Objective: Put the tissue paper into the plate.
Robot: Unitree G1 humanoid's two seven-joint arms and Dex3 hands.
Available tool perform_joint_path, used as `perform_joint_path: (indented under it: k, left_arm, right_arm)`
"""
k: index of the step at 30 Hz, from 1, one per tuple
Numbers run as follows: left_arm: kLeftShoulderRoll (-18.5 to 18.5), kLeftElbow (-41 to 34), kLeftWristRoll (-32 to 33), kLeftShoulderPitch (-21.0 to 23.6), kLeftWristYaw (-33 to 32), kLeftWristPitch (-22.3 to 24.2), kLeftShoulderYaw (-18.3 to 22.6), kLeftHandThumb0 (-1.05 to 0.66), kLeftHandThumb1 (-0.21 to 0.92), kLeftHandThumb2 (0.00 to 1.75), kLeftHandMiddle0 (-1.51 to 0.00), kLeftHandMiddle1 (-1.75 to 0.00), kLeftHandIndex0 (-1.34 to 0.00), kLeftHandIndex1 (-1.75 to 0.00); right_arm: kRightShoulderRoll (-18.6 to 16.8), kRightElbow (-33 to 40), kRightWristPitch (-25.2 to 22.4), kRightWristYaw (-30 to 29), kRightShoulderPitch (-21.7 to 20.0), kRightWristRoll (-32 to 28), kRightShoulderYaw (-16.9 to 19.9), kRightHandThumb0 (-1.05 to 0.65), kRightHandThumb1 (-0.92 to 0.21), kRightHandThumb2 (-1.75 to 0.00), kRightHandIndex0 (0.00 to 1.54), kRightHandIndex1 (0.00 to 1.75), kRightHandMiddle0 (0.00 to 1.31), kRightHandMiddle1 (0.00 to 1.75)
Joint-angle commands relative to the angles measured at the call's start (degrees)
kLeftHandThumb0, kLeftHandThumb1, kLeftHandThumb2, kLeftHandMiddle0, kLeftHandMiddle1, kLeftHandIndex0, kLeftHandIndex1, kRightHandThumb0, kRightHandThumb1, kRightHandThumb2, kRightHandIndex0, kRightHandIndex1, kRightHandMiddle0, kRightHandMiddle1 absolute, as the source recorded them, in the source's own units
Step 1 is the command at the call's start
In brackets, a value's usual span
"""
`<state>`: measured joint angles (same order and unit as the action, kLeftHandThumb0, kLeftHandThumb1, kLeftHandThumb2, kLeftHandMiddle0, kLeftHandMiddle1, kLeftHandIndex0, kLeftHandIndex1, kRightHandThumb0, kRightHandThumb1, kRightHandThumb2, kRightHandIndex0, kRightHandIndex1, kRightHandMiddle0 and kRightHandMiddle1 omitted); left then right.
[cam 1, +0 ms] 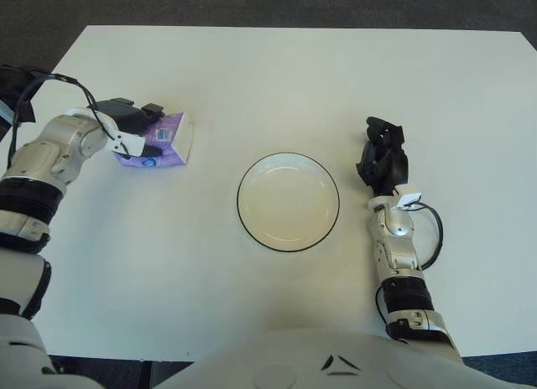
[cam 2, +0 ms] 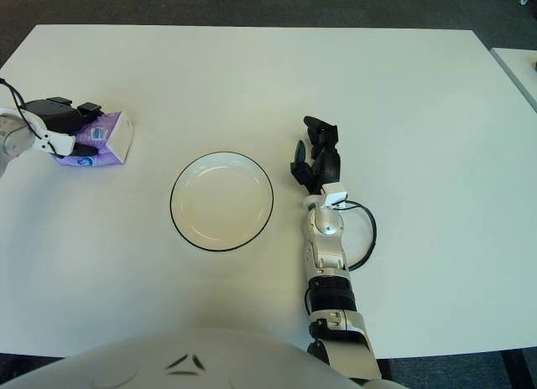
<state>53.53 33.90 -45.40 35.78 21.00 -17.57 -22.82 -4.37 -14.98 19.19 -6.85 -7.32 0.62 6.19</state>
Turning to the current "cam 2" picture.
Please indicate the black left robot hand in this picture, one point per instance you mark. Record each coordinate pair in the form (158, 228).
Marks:
(54, 112)

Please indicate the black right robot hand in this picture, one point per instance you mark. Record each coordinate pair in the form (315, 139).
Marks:
(329, 162)

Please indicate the purple tissue paper pack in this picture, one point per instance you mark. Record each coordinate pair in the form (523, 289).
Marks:
(113, 133)

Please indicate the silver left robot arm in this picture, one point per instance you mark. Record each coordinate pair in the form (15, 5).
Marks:
(12, 141)

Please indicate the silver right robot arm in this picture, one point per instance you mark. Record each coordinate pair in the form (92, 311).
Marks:
(327, 246)

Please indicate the white plate with black rim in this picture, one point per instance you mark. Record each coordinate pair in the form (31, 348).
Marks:
(222, 202)

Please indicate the white side table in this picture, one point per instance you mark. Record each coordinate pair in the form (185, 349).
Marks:
(520, 68)

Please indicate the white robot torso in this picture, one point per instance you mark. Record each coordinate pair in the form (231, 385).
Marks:
(189, 364)

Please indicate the black table leg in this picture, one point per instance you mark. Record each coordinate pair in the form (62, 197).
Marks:
(512, 370)

